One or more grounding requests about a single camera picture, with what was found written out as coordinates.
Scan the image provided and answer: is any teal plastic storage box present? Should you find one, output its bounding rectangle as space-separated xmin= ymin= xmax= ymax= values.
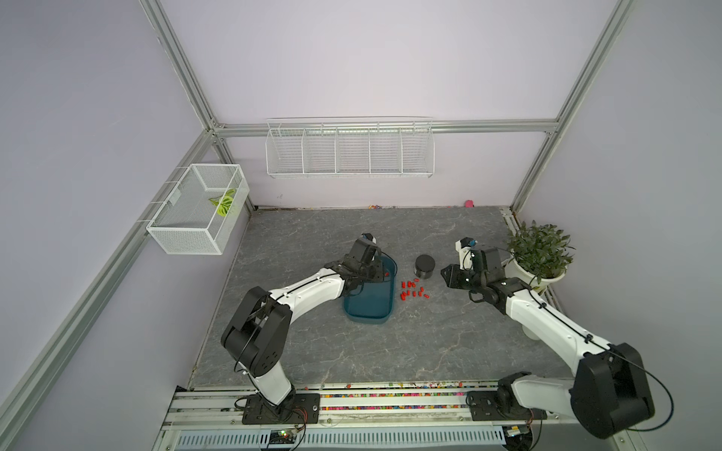
xmin=343 ymin=253 xmax=398 ymax=324

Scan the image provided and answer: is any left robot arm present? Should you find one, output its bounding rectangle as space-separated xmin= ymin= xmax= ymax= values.
xmin=221 ymin=233 xmax=385 ymax=408

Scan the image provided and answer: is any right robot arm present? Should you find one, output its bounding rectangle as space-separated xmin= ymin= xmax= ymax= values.
xmin=440 ymin=238 xmax=655 ymax=439

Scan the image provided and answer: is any large potted green plant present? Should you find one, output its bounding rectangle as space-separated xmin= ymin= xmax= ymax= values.
xmin=505 ymin=221 xmax=575 ymax=292

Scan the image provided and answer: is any black cylindrical container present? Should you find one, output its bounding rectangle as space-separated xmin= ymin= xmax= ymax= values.
xmin=414 ymin=254 xmax=436 ymax=280

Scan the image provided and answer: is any green item in basket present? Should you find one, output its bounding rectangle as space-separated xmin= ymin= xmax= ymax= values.
xmin=209 ymin=189 xmax=237 ymax=217

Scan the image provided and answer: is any white ventilation grille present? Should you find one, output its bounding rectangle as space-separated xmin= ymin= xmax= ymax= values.
xmin=171 ymin=426 xmax=506 ymax=450

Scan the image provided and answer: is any white mesh basket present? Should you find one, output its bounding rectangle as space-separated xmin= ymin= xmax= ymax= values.
xmin=146 ymin=163 xmax=249 ymax=256

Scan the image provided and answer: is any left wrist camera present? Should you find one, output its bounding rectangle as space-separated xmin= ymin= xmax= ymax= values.
xmin=362 ymin=233 xmax=377 ymax=244

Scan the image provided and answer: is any white wire wall shelf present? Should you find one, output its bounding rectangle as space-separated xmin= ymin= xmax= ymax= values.
xmin=265 ymin=118 xmax=435 ymax=179

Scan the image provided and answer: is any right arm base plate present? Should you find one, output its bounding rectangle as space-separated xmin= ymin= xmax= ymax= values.
xmin=466 ymin=389 xmax=547 ymax=423

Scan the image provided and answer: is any aluminium rail base frame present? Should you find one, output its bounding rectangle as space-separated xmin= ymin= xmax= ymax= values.
xmin=160 ymin=381 xmax=633 ymax=432

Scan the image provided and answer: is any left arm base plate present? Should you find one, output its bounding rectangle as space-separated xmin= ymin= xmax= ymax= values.
xmin=242 ymin=392 xmax=321 ymax=425

